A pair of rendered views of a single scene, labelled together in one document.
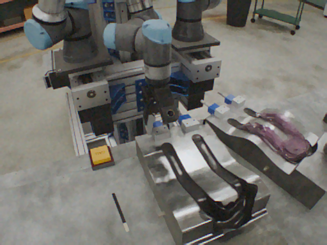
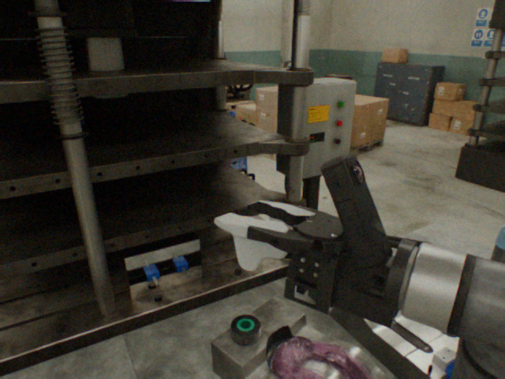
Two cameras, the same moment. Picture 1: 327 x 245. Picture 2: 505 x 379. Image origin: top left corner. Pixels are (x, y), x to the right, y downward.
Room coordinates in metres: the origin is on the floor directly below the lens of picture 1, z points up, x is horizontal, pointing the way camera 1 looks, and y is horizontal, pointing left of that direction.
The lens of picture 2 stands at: (1.22, -0.68, 1.65)
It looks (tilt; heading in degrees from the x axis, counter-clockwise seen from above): 24 degrees down; 172
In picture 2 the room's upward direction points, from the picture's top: straight up
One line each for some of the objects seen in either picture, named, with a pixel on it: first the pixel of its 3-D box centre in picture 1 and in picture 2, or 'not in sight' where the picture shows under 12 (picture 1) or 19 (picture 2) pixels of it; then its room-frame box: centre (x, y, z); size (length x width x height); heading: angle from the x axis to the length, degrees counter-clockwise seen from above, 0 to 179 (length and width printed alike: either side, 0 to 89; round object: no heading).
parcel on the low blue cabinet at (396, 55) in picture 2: not in sight; (394, 55); (-6.19, 3.26, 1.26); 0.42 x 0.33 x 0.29; 26
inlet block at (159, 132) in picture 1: (156, 126); not in sight; (0.62, 0.02, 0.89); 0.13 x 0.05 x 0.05; 21
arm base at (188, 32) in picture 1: (188, 25); not in sight; (1.08, -0.13, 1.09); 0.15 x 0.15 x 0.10
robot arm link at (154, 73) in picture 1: (156, 68); not in sight; (0.60, 0.01, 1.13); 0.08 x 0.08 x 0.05
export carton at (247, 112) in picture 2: not in sight; (255, 118); (-4.92, 0.23, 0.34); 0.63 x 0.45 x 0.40; 26
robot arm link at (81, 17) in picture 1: (72, 16); not in sight; (0.89, 0.33, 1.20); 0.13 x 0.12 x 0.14; 155
